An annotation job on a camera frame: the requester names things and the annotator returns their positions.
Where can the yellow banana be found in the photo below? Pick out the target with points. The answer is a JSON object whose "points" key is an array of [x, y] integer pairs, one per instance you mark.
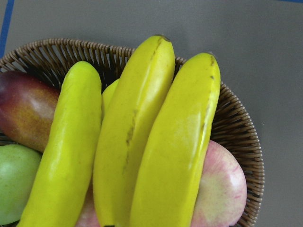
{"points": [[64, 174], [136, 101], [169, 175]]}

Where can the brown wicker basket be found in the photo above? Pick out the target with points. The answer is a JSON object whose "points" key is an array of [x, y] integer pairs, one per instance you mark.
{"points": [[49, 60]]}

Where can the pink apple near end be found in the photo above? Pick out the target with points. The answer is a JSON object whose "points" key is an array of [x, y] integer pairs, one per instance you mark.
{"points": [[222, 191]]}

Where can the pink apple middle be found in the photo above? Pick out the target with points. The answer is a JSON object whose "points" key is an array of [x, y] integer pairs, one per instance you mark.
{"points": [[88, 216]]}

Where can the red mango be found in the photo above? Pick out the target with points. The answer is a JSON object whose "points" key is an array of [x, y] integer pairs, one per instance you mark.
{"points": [[26, 109]]}

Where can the green apple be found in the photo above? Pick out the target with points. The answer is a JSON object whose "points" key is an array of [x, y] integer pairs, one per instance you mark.
{"points": [[18, 167]]}

